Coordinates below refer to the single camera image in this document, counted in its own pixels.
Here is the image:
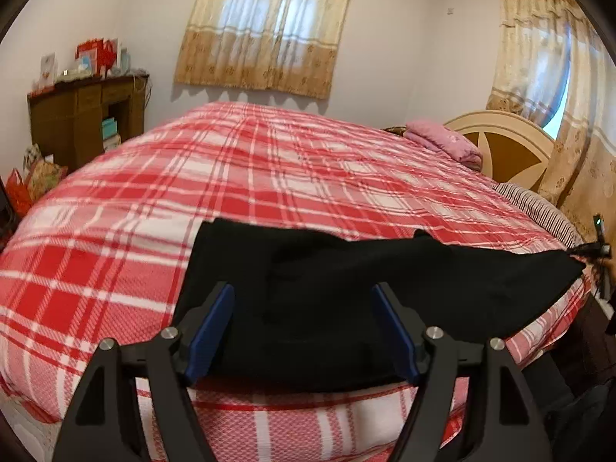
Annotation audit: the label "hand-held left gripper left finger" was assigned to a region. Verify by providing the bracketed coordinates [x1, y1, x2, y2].
[52, 281, 236, 462]

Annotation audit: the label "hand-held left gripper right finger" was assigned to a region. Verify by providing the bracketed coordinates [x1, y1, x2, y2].
[370, 281, 554, 462]

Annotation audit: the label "black pants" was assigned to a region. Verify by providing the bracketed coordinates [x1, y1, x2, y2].
[174, 218, 587, 393]

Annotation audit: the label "striped pillow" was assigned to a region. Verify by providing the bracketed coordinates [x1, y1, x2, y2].
[491, 182, 585, 251]

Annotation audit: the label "cream wooden headboard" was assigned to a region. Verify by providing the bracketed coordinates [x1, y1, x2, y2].
[443, 110, 556, 193]

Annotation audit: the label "red plaid bed blanket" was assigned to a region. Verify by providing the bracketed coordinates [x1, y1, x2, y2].
[0, 101, 590, 462]

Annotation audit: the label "dark cloth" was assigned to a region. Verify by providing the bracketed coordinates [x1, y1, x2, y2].
[544, 385, 616, 462]

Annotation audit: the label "pink folded blanket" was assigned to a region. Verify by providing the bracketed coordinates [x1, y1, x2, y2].
[403, 119, 483, 171]

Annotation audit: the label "beige floral window curtain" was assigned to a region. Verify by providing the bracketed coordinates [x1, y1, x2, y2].
[486, 0, 616, 256]
[173, 0, 358, 101]

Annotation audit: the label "white quilted mattress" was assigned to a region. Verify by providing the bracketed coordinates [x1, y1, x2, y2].
[0, 380, 63, 462]

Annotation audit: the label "floral patterned bag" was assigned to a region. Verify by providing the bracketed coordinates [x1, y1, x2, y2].
[24, 144, 68, 203]

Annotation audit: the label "red plastic bag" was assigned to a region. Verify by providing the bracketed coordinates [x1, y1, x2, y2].
[5, 168, 34, 217]

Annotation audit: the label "brown wooden desk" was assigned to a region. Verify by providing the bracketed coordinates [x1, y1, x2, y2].
[28, 74, 150, 174]

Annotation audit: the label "red gift bag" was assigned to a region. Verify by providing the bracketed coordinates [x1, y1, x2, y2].
[76, 38, 120, 78]

